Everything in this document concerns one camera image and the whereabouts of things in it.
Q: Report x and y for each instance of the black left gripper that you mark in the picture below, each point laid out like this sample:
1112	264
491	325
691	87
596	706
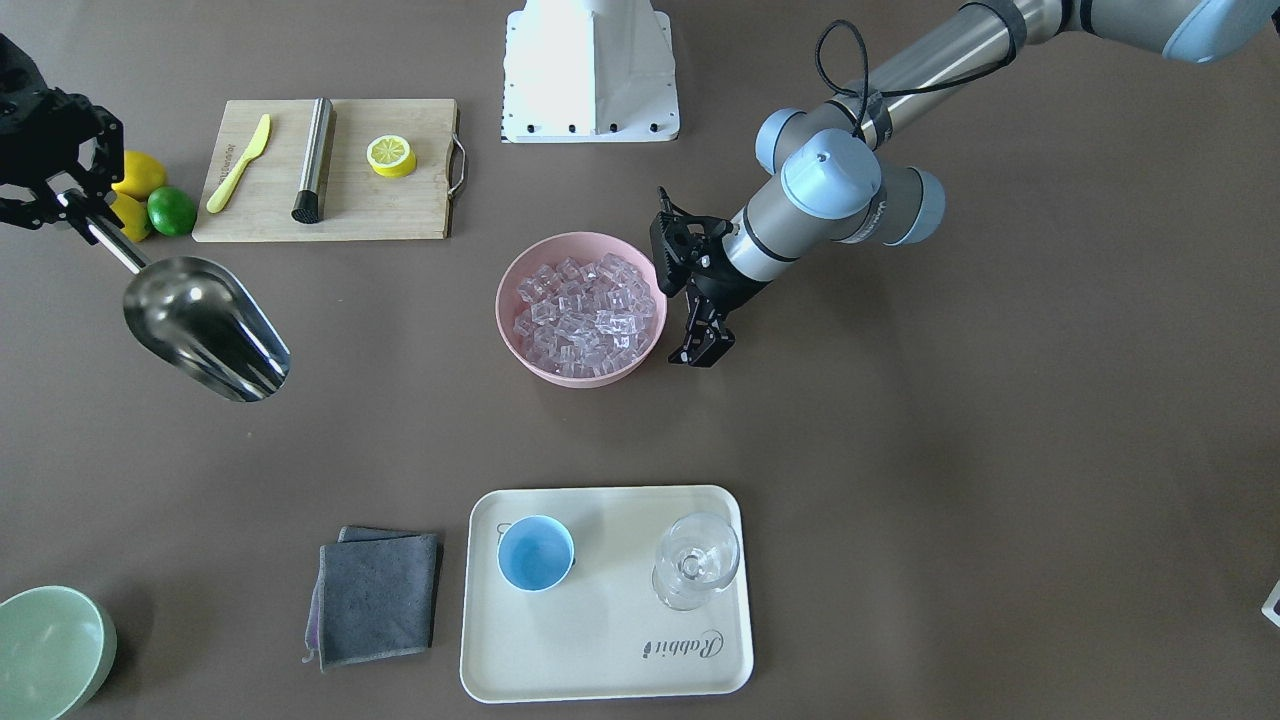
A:
724	289

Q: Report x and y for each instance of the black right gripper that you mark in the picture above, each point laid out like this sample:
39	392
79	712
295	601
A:
30	125

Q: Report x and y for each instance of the pink bowl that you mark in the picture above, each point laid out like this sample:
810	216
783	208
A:
583	245

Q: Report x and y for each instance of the metal ice scoop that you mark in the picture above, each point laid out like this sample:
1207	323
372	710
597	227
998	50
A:
190	312

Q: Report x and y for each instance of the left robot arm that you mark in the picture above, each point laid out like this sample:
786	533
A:
829	175

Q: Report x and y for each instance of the clear ice cubes pile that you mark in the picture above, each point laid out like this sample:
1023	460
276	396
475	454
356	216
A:
582	319

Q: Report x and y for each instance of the light blue cup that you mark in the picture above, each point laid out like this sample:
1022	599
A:
536	553

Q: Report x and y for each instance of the yellow lemon upper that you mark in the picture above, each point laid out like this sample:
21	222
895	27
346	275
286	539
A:
142	174

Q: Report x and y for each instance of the yellow lemon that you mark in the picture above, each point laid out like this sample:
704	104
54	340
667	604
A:
136	225
142	174

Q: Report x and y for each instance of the yellow lemon lower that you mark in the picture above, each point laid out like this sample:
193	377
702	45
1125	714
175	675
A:
136	225

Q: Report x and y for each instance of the green lime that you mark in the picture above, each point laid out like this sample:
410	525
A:
171	211

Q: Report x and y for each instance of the yellow plastic knife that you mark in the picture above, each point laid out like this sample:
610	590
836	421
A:
253	150

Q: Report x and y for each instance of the clear wine glass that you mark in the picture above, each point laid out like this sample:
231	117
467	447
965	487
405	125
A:
697	558

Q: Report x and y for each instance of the steel muddler black tip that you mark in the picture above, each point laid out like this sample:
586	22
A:
308	201

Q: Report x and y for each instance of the cream serving tray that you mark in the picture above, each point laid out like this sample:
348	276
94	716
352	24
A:
602	633

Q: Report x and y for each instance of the wooden cutting board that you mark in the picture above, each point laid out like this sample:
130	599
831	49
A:
356	204

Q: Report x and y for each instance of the half lemon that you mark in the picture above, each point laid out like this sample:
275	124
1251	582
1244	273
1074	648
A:
391	156

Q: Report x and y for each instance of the grey folded cloth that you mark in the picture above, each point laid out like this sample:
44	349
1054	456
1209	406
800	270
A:
374	596

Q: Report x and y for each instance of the green bowl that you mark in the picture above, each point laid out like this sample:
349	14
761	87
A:
57	647

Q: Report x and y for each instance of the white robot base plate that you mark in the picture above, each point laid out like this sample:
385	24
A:
589	72

